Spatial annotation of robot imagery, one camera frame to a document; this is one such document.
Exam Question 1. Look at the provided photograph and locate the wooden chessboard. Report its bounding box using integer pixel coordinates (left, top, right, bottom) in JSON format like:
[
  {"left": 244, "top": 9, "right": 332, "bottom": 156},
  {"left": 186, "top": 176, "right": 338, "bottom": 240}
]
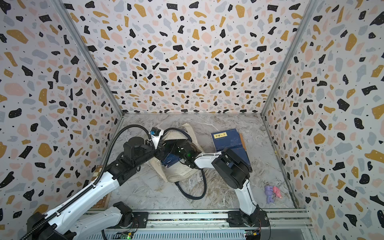
[{"left": 88, "top": 167, "right": 112, "bottom": 211}]

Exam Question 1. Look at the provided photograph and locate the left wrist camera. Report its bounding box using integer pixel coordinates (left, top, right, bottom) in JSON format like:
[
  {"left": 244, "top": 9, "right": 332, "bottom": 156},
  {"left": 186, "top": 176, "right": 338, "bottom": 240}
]
[{"left": 150, "top": 127, "right": 164, "bottom": 149}]

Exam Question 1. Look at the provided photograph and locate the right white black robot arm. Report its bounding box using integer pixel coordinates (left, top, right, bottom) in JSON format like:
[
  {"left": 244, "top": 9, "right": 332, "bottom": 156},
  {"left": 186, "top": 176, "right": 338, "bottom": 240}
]
[{"left": 170, "top": 140, "right": 260, "bottom": 227}]

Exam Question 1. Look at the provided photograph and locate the left green circuit board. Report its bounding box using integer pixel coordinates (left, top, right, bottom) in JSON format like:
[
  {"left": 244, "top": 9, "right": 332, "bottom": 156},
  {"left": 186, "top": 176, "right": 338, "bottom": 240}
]
[{"left": 119, "top": 232, "right": 134, "bottom": 240}]

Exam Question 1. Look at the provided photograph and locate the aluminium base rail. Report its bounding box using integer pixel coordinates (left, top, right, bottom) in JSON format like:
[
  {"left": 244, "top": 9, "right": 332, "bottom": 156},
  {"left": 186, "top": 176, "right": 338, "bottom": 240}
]
[{"left": 58, "top": 208, "right": 313, "bottom": 240}]

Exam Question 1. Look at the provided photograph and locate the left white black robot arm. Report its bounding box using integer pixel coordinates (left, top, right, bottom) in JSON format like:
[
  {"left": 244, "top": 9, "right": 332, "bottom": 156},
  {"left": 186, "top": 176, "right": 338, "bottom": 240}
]
[{"left": 22, "top": 136, "right": 164, "bottom": 240}]

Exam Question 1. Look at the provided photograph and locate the cream canvas tote bag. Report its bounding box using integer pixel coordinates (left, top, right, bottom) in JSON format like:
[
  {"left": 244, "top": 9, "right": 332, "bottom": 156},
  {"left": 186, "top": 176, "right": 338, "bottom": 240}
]
[{"left": 148, "top": 123, "right": 208, "bottom": 200}]

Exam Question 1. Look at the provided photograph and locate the right circuit board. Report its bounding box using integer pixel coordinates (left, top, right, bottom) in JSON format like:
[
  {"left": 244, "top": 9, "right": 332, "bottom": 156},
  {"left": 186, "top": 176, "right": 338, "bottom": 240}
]
[{"left": 245, "top": 230, "right": 261, "bottom": 240}]

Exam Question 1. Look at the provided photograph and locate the small pink toy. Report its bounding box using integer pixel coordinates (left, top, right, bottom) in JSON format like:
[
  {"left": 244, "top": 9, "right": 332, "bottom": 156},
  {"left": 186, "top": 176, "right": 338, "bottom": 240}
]
[{"left": 273, "top": 186, "right": 283, "bottom": 199}]

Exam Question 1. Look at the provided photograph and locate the small purple toy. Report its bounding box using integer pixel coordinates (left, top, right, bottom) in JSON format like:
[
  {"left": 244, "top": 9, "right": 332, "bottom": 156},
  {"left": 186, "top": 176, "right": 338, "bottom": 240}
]
[{"left": 265, "top": 185, "right": 275, "bottom": 204}]

